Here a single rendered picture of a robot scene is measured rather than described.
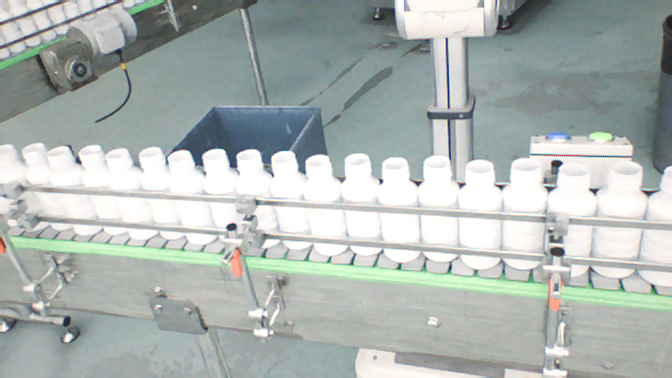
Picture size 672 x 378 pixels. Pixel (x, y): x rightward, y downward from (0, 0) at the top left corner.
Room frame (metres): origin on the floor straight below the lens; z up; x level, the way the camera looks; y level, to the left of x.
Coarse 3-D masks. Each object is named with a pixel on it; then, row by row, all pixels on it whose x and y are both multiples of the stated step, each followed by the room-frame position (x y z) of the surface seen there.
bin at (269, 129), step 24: (216, 120) 1.53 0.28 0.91; (240, 120) 1.51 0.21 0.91; (264, 120) 1.48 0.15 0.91; (288, 120) 1.46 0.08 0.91; (312, 120) 1.36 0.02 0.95; (192, 144) 1.40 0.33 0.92; (216, 144) 1.50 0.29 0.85; (240, 144) 1.52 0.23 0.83; (264, 144) 1.49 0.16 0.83; (288, 144) 1.46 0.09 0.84; (312, 144) 1.34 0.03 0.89
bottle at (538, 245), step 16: (528, 160) 0.69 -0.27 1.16; (512, 176) 0.68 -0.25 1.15; (528, 176) 0.66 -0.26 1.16; (512, 192) 0.67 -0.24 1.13; (528, 192) 0.66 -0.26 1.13; (544, 192) 0.67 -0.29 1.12; (512, 208) 0.66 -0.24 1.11; (528, 208) 0.65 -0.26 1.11; (544, 208) 0.66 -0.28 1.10; (512, 224) 0.66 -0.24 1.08; (528, 224) 0.65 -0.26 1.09; (544, 224) 0.66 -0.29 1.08; (512, 240) 0.66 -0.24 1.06; (528, 240) 0.65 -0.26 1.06; (544, 240) 0.66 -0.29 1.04
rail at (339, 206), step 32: (64, 192) 0.93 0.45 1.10; (96, 192) 0.90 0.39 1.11; (128, 192) 0.88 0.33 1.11; (96, 224) 0.91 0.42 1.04; (128, 224) 0.89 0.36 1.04; (576, 224) 0.62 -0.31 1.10; (608, 224) 0.60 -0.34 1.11; (640, 224) 0.59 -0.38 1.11; (480, 256) 0.66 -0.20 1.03; (512, 256) 0.65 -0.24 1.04; (576, 256) 0.62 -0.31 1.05
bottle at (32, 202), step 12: (0, 156) 0.99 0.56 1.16; (12, 156) 1.00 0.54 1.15; (0, 168) 0.99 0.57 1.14; (12, 168) 0.99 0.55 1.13; (24, 168) 1.00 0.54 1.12; (0, 180) 0.98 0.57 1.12; (12, 180) 0.98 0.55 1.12; (24, 180) 0.98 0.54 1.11; (36, 204) 0.98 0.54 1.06; (36, 228) 0.98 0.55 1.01
